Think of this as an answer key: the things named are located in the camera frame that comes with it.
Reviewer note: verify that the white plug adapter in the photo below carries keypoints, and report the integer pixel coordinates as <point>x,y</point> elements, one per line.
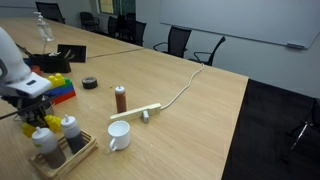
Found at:
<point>145,116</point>

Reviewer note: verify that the clear hand sanitizer bottle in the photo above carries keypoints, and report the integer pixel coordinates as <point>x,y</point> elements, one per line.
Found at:
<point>44,28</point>

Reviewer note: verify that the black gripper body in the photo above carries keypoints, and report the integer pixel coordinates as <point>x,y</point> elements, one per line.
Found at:
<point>30,110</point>

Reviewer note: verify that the black office chair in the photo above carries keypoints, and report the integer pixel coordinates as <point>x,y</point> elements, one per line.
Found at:
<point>50,11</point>
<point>177,41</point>
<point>211,54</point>

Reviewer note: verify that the dark sauce squeeze bottle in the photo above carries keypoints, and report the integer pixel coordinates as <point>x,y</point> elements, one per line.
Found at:
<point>72,133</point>

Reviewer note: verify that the brown sauce squeeze bottle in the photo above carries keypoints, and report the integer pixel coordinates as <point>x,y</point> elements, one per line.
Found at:
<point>120,95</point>

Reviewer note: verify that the black office chair middle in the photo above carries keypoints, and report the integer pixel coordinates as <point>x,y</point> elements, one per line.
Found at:
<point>177,41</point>

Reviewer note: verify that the orange cup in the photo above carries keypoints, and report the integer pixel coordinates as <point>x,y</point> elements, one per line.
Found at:
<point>36,69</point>

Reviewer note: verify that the whiteboard eraser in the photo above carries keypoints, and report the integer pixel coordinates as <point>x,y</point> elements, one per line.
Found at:
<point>296,46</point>

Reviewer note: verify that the red Lego brick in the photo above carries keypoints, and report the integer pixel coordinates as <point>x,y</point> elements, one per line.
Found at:
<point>63,97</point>

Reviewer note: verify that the wooden crate holder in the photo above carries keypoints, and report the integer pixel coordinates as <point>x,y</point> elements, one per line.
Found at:
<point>72,160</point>

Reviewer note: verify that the stacked yellow Lego brick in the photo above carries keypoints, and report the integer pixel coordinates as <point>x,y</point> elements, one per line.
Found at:
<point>56,80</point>

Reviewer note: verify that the black far office chair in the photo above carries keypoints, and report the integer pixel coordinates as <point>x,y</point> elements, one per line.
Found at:
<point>50,11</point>

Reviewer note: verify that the white ceramic mug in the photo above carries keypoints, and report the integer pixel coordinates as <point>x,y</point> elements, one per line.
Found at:
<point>119,132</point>

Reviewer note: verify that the three part yellow Lego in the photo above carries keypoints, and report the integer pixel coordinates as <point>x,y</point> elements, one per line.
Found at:
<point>51,122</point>

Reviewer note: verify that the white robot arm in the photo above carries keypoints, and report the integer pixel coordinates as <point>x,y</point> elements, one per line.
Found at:
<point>19,86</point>

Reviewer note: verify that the black tray organizer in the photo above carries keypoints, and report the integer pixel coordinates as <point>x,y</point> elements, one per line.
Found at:
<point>51,64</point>

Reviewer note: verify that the black office chair left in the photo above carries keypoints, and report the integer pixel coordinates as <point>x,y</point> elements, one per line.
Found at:
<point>211,54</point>

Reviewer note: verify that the green Lego brick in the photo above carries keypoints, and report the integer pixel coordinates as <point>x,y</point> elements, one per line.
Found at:
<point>68,82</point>

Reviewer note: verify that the wall whiteboard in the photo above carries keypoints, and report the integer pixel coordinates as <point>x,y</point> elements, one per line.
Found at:
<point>272,21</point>

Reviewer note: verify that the blue Lego brick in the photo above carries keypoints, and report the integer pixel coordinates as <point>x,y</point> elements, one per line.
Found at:
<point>67,89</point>

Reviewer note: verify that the black tape roll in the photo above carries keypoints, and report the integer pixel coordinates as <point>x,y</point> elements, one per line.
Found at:
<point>89,82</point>

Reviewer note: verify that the brown sauce bottle in crate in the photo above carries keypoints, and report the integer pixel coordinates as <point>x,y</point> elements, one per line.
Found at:
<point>48,147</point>

